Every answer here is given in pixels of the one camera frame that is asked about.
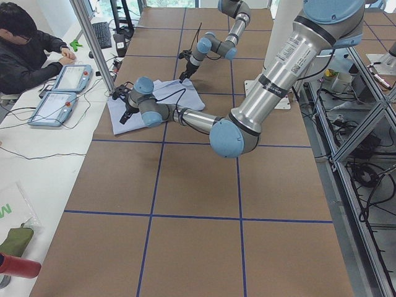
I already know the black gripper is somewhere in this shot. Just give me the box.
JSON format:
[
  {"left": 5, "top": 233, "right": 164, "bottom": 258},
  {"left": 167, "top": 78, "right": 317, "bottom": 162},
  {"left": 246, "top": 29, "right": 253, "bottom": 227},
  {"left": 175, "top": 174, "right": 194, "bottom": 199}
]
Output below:
[
  {"left": 179, "top": 57, "right": 201, "bottom": 84},
  {"left": 119, "top": 99, "right": 139, "bottom": 124}
]

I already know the light blue striped shirt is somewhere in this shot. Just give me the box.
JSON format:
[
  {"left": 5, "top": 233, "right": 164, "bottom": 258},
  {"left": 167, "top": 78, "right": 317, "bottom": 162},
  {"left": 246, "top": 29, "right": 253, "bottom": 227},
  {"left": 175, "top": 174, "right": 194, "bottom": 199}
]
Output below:
[{"left": 107, "top": 79, "right": 205, "bottom": 136}]

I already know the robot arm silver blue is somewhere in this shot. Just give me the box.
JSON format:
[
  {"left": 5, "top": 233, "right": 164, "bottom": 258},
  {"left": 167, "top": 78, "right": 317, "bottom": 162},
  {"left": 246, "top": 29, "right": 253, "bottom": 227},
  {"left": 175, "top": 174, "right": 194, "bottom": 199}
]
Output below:
[
  {"left": 120, "top": 1, "right": 365, "bottom": 158},
  {"left": 178, "top": 0, "right": 251, "bottom": 83}
]

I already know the upper blue teach pendant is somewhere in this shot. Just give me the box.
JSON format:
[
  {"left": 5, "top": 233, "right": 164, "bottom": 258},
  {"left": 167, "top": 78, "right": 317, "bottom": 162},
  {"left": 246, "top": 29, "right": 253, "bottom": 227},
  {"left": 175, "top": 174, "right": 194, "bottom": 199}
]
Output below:
[{"left": 51, "top": 64, "right": 92, "bottom": 93}]

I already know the blue teach pendant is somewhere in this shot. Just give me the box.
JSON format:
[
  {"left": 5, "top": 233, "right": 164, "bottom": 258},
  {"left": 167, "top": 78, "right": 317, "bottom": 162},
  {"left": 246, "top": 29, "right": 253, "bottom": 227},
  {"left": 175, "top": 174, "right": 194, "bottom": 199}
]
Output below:
[
  {"left": 28, "top": 92, "right": 77, "bottom": 127},
  {"left": 51, "top": 64, "right": 92, "bottom": 93}
]

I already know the black box white label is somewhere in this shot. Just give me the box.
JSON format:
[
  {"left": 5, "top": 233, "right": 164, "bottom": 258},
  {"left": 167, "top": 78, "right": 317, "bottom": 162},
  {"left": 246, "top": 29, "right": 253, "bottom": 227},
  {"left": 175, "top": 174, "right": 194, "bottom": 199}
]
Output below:
[{"left": 113, "top": 33, "right": 127, "bottom": 58}]

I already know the lower blue teach pendant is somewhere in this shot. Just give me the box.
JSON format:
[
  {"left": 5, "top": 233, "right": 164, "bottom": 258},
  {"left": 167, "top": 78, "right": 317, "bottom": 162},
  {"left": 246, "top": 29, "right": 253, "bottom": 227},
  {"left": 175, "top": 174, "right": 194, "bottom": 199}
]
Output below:
[{"left": 28, "top": 92, "right": 77, "bottom": 127}]

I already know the green plastic toy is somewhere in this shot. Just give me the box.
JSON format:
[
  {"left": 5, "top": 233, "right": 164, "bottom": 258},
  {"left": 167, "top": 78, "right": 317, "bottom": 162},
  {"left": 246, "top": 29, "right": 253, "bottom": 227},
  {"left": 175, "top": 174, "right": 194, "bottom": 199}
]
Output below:
[{"left": 69, "top": 40, "right": 83, "bottom": 52}]

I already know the black keyboard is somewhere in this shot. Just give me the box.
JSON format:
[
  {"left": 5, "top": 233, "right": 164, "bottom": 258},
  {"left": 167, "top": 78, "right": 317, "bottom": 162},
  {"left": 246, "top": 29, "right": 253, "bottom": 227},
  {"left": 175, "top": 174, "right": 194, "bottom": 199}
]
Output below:
[{"left": 92, "top": 22, "right": 112, "bottom": 49}]

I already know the person in black jacket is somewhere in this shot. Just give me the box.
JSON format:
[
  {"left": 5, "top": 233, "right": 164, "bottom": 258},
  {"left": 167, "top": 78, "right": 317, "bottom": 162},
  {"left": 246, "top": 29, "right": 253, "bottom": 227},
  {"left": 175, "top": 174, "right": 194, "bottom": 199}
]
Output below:
[{"left": 1, "top": 2, "right": 76, "bottom": 95}]

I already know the clear plastic bag green print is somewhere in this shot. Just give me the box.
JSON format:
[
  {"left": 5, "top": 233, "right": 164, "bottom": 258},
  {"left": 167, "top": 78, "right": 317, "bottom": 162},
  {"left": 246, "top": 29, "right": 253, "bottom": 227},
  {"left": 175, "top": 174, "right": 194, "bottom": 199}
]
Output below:
[{"left": 1, "top": 182, "right": 43, "bottom": 239}]

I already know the green folded cloth pouch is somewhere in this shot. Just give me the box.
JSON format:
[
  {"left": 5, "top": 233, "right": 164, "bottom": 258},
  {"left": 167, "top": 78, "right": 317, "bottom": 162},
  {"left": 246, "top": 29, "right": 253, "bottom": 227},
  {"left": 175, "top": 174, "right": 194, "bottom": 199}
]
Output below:
[{"left": 1, "top": 227, "right": 34, "bottom": 257}]

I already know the red cylinder bottle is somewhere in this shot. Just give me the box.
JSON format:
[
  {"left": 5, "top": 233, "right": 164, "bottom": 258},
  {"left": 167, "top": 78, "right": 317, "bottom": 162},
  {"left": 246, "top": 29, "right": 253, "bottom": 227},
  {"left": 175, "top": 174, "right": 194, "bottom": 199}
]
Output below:
[{"left": 1, "top": 253, "right": 41, "bottom": 278}]

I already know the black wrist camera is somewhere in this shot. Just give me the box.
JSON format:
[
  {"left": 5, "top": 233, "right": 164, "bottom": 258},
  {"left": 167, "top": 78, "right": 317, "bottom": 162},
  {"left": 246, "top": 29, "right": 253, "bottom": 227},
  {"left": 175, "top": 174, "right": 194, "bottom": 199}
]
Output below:
[
  {"left": 178, "top": 49, "right": 192, "bottom": 61},
  {"left": 112, "top": 81, "right": 134, "bottom": 101}
]

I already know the black cable on desk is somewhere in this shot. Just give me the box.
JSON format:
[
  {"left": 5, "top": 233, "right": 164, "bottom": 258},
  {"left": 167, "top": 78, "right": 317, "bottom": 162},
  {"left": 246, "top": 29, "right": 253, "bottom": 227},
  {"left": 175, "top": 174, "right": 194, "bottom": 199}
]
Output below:
[{"left": 0, "top": 89, "right": 93, "bottom": 161}]

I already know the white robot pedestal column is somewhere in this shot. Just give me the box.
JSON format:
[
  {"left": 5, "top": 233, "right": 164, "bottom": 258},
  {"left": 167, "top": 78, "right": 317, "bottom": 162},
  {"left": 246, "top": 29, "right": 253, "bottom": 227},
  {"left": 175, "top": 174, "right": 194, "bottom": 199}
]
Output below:
[{"left": 244, "top": 0, "right": 307, "bottom": 110}]

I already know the aluminium frame post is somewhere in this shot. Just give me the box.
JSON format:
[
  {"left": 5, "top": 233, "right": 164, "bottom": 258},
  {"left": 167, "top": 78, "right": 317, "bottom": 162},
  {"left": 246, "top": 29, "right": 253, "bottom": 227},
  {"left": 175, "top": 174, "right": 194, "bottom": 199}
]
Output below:
[{"left": 69, "top": 0, "right": 114, "bottom": 95}]

